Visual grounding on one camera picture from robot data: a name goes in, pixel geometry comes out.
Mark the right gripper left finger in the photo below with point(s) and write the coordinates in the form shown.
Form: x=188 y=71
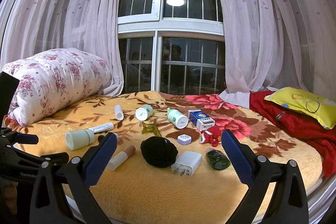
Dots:
x=49 y=203

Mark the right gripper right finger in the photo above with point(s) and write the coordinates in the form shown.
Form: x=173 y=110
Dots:
x=288 y=203

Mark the pale green cylinder bottle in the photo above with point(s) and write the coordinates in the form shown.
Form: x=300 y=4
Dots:
x=79 y=138

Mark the white tan lipstick tube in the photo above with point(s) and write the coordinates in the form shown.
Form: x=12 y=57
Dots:
x=120 y=158

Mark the dark green glass bottle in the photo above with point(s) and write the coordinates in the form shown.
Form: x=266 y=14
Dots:
x=216 y=159

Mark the white toothpaste tube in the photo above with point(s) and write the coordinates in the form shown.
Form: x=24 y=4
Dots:
x=102 y=128

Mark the red plush toy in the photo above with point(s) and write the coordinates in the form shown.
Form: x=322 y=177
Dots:
x=212 y=135

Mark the white wall charger plug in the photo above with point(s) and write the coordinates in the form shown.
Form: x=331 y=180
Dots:
x=187 y=163

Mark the small white tube bottle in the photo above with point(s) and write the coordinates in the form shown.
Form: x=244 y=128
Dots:
x=118 y=112

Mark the blue white medicine box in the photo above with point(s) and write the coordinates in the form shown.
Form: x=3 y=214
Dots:
x=200 y=120

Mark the black fuzzy ball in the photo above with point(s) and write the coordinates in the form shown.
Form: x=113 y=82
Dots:
x=159 y=152

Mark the small lavender square case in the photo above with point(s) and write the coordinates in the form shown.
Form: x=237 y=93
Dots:
x=184 y=139

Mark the yellow plastic hair clip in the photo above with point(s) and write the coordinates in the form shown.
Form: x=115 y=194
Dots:
x=151 y=128

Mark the white green round jar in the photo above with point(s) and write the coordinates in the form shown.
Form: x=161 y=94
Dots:
x=144 y=112

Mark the white bottle green cap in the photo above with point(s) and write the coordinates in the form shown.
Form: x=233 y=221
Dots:
x=178 y=119

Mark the small dark grey cylinder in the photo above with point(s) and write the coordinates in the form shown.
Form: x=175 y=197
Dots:
x=100 y=138

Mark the red blanket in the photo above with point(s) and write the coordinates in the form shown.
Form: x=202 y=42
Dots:
x=299 y=126

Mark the floral folded quilt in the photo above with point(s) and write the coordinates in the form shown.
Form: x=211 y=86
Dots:
x=51 y=80

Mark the yellow cartoon pillow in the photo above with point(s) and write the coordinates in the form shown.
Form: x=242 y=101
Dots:
x=318 y=107

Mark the yellow floral bed blanket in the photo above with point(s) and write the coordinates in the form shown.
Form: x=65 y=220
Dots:
x=169 y=178

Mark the right sheer pink curtain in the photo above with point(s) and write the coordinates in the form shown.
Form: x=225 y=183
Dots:
x=272 y=44

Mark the white framed barred window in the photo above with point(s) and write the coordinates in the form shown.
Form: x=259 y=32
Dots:
x=172 y=46

